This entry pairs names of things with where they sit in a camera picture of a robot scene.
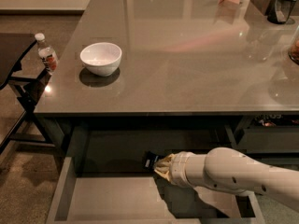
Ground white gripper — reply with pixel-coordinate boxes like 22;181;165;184
154;151;194;188

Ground dark blue rxbar wrapper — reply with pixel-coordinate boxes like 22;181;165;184
143;151;164;170

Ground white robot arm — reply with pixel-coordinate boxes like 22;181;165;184
154;147;299;212

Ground grey open top drawer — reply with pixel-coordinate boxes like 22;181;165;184
47;126;265;224

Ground grey lower side drawers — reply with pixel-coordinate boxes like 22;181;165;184
225;116;299;166

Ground white ceramic bowl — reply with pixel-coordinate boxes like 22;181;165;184
80;42;122;77

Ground dark folding chair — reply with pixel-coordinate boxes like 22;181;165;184
0;33;52;153

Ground clear plastic water bottle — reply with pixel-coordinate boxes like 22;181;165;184
35;33;59;74

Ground glass jar with snacks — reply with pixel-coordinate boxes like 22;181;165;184
288;26;299;65

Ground black utensil holder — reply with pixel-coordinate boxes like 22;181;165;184
267;0;297;24

